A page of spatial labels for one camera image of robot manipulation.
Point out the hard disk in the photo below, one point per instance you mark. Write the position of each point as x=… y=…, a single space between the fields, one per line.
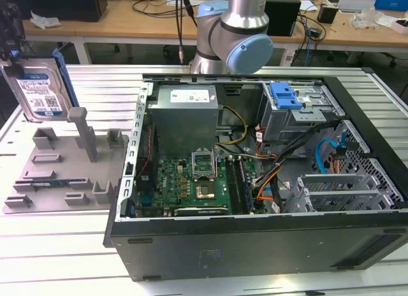
x=38 y=92

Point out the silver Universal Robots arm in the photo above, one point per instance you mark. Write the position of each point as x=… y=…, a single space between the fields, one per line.
x=242 y=21

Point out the grey metal disk bay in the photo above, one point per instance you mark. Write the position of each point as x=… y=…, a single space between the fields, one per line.
x=301 y=198

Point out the crumpled white plastic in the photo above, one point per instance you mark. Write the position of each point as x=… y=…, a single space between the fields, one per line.
x=44 y=21

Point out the black computer tower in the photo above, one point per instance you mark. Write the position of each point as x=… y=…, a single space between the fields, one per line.
x=57 y=5

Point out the grey plastic parts rack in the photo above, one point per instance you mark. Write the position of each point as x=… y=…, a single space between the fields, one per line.
x=63 y=171

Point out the spare RAM stick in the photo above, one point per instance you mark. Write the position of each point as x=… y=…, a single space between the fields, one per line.
x=48 y=183

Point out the grey power supply unit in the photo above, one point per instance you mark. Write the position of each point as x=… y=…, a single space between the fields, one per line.
x=181 y=123

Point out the green motherboard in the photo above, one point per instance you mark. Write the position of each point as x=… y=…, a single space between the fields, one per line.
x=172 y=181

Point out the CPU socket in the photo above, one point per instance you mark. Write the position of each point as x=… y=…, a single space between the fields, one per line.
x=205 y=190

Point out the black graphics card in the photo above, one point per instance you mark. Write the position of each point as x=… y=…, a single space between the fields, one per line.
x=201 y=210

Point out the black RAM slot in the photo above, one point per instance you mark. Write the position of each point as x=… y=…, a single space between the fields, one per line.
x=239 y=184
x=231 y=184

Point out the black speaker box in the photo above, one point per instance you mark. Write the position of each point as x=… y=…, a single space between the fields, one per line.
x=283 y=18

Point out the blue plastic drive latch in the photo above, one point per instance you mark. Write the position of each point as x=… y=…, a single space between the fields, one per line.
x=280 y=96

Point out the installed RAM stick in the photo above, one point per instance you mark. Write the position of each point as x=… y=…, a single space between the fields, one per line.
x=248 y=187

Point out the grey metal drive cage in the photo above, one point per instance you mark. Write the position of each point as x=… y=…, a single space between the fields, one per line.
x=287 y=123

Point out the black computer under desk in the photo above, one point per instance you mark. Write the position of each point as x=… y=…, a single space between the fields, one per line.
x=322 y=58

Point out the small black box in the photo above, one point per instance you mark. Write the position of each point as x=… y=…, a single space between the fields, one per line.
x=327 y=14

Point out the black open PC case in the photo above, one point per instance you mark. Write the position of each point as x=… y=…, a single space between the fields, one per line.
x=255 y=245

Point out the grey flat laptop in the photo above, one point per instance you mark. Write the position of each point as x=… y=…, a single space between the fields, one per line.
x=354 y=5

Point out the clear plastic bag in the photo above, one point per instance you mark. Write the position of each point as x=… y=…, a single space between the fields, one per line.
x=366 y=18

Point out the white flat packaging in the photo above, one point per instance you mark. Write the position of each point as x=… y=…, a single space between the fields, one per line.
x=389 y=21

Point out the blue cardboard box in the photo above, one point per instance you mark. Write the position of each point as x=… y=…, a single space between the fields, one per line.
x=392 y=4

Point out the wooden desk white frame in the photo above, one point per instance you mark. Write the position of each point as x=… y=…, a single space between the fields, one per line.
x=111 y=21

